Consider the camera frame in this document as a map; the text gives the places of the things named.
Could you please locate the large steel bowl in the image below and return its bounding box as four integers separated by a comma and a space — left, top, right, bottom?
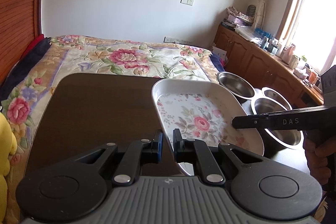
251, 97, 303, 151

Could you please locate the white floral rectangular plate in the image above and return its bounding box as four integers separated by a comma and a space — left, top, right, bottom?
151, 78, 265, 177

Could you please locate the medium steel bowl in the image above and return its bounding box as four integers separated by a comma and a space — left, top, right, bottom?
261, 87, 292, 110

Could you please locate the person's right hand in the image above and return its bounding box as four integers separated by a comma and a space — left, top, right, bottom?
303, 136, 336, 185

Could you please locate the pink kettle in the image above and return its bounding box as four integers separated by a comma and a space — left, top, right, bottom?
281, 44, 296, 65

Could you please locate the wooden sideboard cabinet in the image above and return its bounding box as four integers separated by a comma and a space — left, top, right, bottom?
214, 25, 323, 108

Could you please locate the small steel bowl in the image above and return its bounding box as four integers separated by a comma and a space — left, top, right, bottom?
217, 72, 256, 103

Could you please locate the white paper bag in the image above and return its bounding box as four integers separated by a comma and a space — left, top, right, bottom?
213, 47, 227, 64

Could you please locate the stack of papers and boxes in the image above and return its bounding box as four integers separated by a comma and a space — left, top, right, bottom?
221, 6, 254, 30

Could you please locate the floral bed blanket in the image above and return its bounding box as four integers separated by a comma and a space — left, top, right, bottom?
1, 35, 223, 223

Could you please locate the yellow plush toy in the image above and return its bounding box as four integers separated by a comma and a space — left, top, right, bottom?
0, 113, 17, 223

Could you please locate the dark blue blanket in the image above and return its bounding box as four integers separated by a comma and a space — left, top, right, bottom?
1, 34, 51, 101

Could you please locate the wooden louvered wardrobe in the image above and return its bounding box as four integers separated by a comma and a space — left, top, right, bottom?
0, 0, 42, 81

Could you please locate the white wall socket strip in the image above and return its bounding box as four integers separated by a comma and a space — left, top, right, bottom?
163, 36, 190, 45

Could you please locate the white wall switch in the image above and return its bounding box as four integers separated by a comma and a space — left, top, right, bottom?
180, 0, 194, 6

